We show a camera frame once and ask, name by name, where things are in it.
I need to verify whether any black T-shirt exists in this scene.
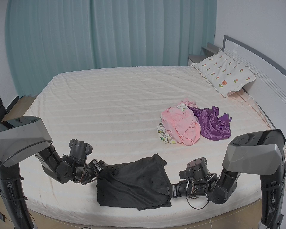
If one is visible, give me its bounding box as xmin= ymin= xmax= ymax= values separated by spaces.
xmin=96 ymin=153 xmax=172 ymax=211

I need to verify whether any pink frilled garment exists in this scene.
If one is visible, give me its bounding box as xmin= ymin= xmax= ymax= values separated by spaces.
xmin=178 ymin=98 xmax=196 ymax=108

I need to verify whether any white printed garment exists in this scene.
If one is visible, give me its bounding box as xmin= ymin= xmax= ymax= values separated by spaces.
xmin=156 ymin=105 xmax=188 ymax=144

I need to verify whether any black cable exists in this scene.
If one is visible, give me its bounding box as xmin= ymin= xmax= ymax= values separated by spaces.
xmin=186 ymin=191 xmax=211 ymax=210
xmin=79 ymin=173 xmax=98 ymax=185

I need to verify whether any purple satin garment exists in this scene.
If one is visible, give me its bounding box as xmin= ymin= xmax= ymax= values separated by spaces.
xmin=188 ymin=106 xmax=231 ymax=142

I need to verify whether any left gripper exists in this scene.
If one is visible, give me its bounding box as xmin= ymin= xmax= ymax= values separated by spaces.
xmin=86 ymin=159 xmax=105 ymax=178

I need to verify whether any white printed pillow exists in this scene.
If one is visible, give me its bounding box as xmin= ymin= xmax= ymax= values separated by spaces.
xmin=191 ymin=51 xmax=258 ymax=98

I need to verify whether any grey bedside table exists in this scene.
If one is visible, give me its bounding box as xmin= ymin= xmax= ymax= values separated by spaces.
xmin=188 ymin=42 xmax=222 ymax=66

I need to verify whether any bed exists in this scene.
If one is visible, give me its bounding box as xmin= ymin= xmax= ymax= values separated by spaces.
xmin=17 ymin=35 xmax=286 ymax=221

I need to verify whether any blue-green curtain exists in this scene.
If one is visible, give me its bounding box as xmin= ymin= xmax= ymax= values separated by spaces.
xmin=89 ymin=0 xmax=217 ymax=67
xmin=6 ymin=0 xmax=92 ymax=99

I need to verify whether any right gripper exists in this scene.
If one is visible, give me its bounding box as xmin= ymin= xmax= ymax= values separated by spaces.
xmin=169 ymin=182 xmax=192 ymax=199

